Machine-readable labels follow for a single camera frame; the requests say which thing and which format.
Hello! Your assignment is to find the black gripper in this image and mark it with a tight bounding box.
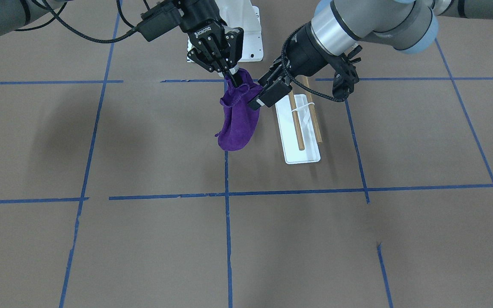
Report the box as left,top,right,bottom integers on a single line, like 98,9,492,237
248,22,341,110

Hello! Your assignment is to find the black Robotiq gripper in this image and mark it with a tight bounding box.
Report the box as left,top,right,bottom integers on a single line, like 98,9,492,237
174,0,244,88

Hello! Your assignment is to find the purple microfiber towel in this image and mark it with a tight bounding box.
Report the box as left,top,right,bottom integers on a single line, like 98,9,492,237
215,68,262,151

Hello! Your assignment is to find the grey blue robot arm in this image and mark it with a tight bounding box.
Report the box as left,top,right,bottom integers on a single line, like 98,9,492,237
247,0,493,110

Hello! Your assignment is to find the wooden rack rod inner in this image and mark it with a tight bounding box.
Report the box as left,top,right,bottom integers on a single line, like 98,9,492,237
288,90,305,151

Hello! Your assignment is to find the white rack base tray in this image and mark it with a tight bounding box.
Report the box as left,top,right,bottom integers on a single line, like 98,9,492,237
275,93,322,165

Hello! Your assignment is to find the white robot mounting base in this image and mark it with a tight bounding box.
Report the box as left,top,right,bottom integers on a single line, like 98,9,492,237
188,0,264,65

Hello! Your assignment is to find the white rack wire bracket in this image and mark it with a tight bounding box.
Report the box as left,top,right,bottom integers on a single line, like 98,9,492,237
293,103,315,126

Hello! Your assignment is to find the black braided cable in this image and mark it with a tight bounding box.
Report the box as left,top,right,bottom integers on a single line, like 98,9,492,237
280,26,350,103

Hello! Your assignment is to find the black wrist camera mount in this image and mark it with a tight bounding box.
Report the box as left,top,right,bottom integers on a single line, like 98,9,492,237
330,44,362,102

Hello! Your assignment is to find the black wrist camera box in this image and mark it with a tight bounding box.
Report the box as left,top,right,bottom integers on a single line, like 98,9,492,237
137,0,181,41

